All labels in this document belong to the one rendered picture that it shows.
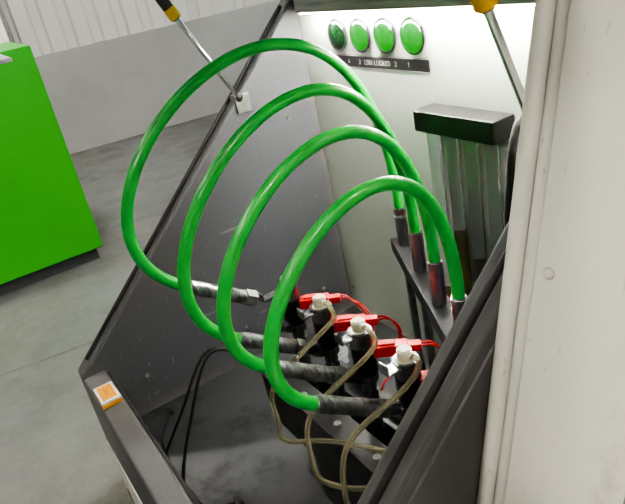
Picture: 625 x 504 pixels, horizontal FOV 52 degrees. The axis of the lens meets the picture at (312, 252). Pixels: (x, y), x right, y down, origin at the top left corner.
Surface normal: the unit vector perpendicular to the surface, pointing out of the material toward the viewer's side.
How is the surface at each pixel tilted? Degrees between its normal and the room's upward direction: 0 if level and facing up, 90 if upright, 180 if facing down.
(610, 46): 76
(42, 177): 90
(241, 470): 0
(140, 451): 0
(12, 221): 90
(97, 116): 90
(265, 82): 90
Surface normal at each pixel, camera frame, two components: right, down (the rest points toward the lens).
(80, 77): 0.39, 0.33
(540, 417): -0.84, 0.16
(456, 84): -0.82, 0.38
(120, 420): -0.18, -0.88
